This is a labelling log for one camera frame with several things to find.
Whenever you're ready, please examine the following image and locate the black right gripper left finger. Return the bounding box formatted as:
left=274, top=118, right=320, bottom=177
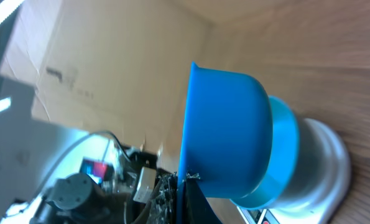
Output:
left=134, top=173, right=178, bottom=224

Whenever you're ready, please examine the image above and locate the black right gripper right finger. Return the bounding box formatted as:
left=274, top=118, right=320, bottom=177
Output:
left=183, top=174, right=222, bottom=224

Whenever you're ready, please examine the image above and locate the blue plastic measuring scoop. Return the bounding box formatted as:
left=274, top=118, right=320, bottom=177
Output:
left=176, top=62, right=273, bottom=223

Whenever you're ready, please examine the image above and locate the teal blue bowl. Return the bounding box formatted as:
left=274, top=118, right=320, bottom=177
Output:
left=231, top=96, right=300, bottom=210

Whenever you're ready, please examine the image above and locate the white digital kitchen scale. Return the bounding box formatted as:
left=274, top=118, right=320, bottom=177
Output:
left=237, top=118, right=351, bottom=223

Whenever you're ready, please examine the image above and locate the background equipment clutter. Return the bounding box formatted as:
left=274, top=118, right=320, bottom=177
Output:
left=0, top=130, right=178, bottom=224

